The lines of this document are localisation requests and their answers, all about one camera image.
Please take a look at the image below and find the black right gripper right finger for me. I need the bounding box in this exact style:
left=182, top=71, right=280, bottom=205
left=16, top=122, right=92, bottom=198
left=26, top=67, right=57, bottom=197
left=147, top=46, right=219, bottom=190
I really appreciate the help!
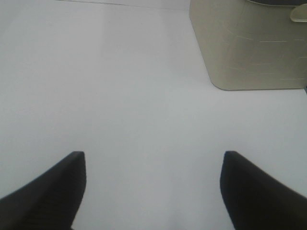
left=220, top=151, right=307, bottom=230

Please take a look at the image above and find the beige storage box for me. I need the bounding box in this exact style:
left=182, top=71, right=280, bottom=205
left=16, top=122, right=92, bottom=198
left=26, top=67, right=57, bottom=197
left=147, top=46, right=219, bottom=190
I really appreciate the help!
left=189, top=0, right=307, bottom=90

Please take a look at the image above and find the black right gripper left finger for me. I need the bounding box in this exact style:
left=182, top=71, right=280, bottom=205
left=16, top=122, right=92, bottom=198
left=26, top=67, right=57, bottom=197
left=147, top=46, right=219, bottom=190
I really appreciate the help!
left=0, top=151, right=86, bottom=230

